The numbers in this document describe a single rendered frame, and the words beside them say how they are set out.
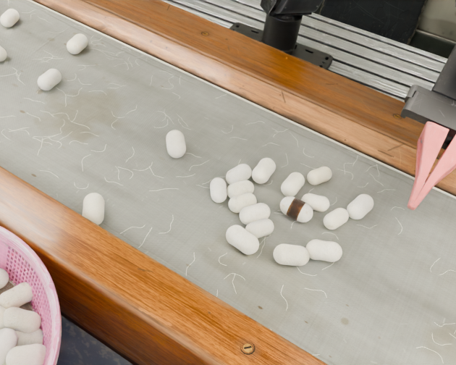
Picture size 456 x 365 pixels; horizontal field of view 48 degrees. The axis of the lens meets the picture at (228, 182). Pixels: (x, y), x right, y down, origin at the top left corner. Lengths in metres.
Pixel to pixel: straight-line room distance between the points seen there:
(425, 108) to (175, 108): 0.32
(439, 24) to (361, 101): 1.89
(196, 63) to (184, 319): 0.41
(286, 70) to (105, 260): 0.40
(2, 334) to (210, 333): 0.17
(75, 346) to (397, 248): 0.34
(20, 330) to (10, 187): 0.14
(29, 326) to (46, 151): 0.22
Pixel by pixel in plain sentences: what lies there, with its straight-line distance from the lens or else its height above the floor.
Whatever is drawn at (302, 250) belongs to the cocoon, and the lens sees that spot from 0.51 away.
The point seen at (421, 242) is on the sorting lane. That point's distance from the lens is 0.60.
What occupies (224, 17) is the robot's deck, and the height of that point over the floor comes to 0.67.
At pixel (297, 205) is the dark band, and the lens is 0.55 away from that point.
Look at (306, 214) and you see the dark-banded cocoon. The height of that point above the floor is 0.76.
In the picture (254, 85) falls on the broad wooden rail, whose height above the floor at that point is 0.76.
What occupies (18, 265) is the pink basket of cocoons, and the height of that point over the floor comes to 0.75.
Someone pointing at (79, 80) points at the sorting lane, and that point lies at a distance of 0.72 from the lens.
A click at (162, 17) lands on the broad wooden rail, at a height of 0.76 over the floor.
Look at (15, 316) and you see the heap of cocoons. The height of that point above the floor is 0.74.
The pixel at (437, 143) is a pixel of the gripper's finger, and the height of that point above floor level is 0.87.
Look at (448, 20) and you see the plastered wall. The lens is 2.59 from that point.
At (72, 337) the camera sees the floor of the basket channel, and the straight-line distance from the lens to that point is 0.54.
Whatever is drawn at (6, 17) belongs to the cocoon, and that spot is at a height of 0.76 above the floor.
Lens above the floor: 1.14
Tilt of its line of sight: 44 degrees down
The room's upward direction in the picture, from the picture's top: 11 degrees clockwise
